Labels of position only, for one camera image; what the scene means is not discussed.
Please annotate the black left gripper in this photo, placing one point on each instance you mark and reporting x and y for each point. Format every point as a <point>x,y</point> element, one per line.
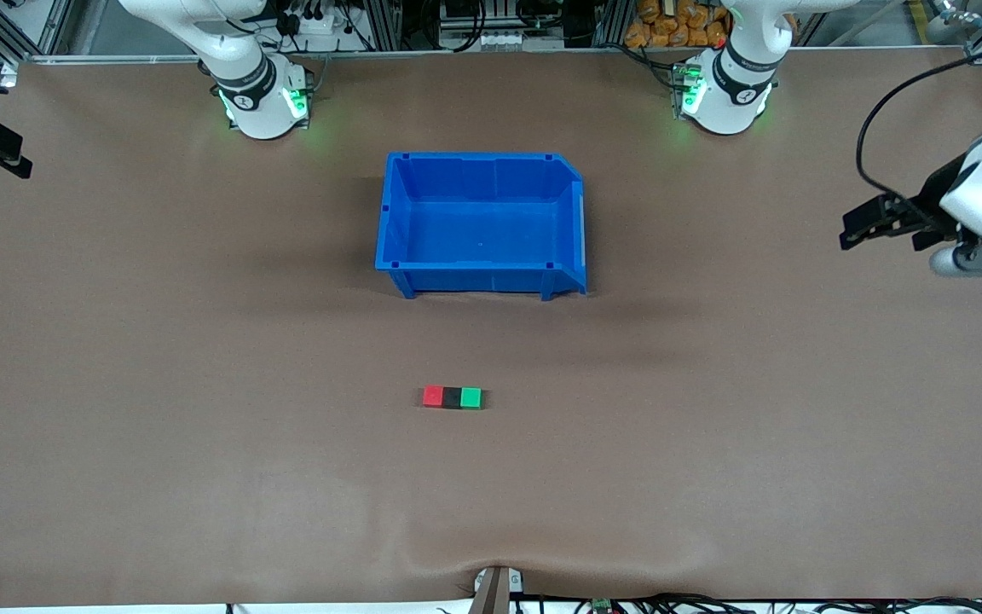
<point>934,202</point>

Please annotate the green cube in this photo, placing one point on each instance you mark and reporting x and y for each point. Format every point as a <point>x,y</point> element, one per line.
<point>471,398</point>

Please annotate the red cube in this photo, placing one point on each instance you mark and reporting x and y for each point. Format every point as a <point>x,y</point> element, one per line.
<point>433,396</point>

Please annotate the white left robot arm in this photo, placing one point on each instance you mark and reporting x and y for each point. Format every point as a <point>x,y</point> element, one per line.
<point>734,94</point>

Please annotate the black cube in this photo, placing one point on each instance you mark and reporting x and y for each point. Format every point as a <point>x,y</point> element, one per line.
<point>453,398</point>

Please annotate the orange bag pile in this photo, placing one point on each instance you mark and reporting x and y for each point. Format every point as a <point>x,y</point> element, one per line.
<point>678,24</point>

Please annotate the white power strip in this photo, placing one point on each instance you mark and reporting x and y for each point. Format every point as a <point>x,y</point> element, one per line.
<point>316,21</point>

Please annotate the blue plastic bin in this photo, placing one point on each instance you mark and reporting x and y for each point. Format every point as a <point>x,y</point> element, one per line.
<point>478,222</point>

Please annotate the white connector block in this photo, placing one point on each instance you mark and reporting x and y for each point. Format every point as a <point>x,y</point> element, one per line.
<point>501,39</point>

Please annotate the brown table edge bracket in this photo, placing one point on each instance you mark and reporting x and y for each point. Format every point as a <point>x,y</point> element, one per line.
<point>495,590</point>

